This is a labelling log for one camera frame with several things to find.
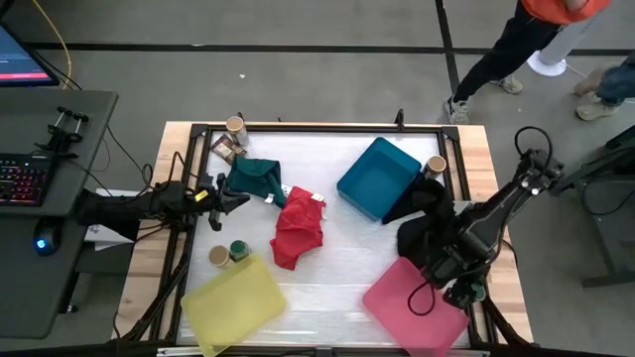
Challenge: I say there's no backlit keyboard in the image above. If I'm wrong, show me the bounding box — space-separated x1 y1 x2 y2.
0 152 56 207

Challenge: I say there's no computer monitor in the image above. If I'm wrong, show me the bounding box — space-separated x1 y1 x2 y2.
0 19 62 88

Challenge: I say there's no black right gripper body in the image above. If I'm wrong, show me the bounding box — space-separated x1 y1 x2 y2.
425 222 497 292

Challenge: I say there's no red cloth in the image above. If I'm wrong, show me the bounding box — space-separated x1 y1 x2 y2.
269 185 328 272

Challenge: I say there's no white foam table mat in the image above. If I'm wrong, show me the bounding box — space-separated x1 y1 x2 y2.
178 129 470 348

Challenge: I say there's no pink plastic bin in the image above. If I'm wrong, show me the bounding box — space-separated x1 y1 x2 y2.
361 256 470 357

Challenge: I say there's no green cloth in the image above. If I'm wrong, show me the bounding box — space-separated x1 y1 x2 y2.
226 155 289 209

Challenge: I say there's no tan-lid spice jar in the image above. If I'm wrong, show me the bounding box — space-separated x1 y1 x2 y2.
207 245 234 270
422 155 448 180
225 115 250 148

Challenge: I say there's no white fan stand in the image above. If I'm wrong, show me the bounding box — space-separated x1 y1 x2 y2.
525 14 596 78

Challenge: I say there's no black clamp holder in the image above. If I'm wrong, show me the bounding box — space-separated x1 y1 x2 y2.
34 105 90 160

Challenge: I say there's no person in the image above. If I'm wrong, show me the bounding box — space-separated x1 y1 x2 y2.
443 0 614 125
573 49 635 123

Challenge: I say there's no white box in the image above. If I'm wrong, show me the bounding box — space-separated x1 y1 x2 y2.
82 187 143 252

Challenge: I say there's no black metal stand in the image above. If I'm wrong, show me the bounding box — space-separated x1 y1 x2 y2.
548 123 635 289

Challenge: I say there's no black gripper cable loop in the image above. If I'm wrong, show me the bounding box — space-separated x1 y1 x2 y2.
407 280 438 317

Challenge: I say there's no yellow plastic bin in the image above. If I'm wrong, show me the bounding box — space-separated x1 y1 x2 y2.
180 254 289 357

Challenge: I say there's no blue plastic bin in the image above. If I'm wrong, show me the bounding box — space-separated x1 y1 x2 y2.
335 136 424 223

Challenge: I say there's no yellow cable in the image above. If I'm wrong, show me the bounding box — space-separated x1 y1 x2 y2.
30 0 73 90

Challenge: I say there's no grey desk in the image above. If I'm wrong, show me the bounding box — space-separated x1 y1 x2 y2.
0 88 120 341

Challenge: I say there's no black cloth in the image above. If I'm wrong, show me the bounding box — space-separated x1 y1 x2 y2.
381 176 460 272

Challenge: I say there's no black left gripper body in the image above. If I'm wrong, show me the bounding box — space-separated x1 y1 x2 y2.
196 173 227 232

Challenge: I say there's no black aluminium table frame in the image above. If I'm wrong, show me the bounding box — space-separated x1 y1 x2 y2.
118 109 535 357

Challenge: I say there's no brown spice packet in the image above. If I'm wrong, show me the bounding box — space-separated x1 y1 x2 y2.
209 134 248 166

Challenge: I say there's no black computer mouse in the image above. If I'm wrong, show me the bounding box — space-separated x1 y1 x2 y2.
32 217 63 258

